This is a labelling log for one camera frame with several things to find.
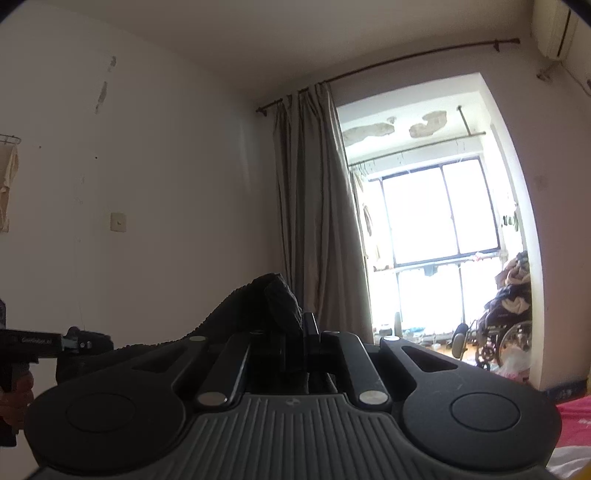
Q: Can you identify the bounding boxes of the person's left hand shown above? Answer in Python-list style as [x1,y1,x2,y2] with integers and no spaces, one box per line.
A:
[0,369,36,432]

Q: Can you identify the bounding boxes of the pile of clothes on wheelchair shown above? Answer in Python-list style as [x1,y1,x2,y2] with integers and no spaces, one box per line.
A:
[482,250,533,324]

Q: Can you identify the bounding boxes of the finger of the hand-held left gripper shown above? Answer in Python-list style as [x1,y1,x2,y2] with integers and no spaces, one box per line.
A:
[58,326,115,358]

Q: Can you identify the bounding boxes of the balcony drying rod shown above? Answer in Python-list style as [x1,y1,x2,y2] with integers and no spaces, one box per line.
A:
[456,104,488,138]

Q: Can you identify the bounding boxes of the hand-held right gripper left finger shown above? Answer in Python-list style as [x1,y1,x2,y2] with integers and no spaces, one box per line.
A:
[131,314,311,408]

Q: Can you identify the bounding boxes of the hanging beige cloth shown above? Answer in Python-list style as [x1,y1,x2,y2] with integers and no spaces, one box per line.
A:
[0,134,22,234]

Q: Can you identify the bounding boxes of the pink floral blanket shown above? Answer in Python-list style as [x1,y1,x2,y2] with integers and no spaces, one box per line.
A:
[542,371,591,480]

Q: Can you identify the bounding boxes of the white air conditioner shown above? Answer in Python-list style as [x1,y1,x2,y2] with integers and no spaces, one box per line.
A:
[531,0,591,95]

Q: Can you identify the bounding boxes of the black knit garment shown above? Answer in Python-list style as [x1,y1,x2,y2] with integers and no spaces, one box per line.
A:
[55,273,334,393]

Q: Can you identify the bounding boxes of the white plastic bag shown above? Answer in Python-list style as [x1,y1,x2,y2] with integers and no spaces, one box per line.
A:
[498,347,533,382]

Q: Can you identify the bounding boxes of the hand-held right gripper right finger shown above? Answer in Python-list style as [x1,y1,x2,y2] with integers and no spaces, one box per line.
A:
[308,315,462,408]

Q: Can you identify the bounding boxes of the balcony window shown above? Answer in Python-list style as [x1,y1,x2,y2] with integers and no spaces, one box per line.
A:
[379,157,503,269]

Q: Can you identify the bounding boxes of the grey-brown curtain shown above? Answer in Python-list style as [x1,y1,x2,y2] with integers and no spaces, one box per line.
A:
[271,82,376,344]

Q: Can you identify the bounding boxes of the dark curtain rod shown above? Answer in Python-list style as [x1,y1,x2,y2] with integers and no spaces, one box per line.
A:
[256,38,522,116]

